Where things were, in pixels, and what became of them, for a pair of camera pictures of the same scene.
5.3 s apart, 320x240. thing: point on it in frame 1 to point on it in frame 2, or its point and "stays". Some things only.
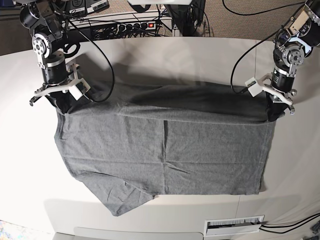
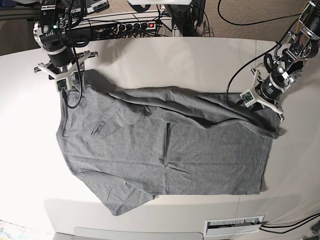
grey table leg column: (179, 14) stays
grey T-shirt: (153, 138) stays
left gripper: (57, 75) to (63, 72)
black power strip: (137, 26) stays
